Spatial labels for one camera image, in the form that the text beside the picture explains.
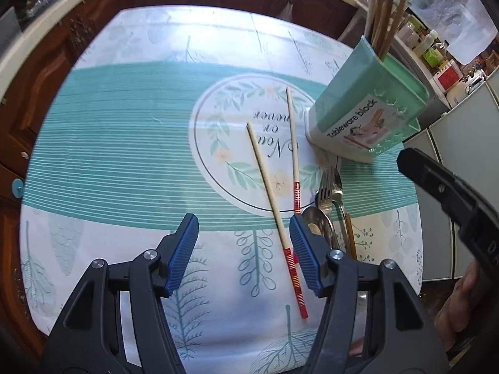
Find cream countertop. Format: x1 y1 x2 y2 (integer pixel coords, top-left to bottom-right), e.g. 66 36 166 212
0 0 371 98

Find teal leaf printed tablecloth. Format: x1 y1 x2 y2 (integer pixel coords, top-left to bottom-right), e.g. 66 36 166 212
21 6 425 374

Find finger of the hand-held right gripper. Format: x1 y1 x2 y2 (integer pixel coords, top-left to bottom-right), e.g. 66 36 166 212
397 147 481 228

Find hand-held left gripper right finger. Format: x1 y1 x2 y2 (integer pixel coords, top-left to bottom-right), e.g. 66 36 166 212
289 215 449 374

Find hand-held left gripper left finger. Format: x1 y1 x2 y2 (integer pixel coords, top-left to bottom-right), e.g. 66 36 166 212
45 213 199 374

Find pale chopstick with red stripes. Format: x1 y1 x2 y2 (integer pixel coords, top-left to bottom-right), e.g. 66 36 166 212
245 122 309 319
286 87 302 214

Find metal spoon with gold handle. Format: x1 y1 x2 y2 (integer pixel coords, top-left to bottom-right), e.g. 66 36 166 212
329 167 358 261

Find grey bin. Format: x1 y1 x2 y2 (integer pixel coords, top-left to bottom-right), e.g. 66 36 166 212
337 6 371 43

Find green utensil holder white base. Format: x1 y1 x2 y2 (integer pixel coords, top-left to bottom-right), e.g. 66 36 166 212
305 35 429 163

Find white refrigerator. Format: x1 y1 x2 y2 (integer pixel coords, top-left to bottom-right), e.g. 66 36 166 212
401 74 499 281

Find brown wooden cabinets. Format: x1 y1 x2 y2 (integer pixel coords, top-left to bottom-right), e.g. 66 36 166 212
0 0 363 359

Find green jar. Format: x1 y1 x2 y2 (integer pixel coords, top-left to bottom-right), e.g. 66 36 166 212
423 41 447 67

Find red label jar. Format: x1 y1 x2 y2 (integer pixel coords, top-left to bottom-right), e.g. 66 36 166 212
433 62 464 94

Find small white appliance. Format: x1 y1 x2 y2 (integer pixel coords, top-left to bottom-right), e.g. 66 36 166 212
446 69 488 106

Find person's right hand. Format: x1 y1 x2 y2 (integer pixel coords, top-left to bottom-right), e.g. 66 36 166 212
434 259 485 344

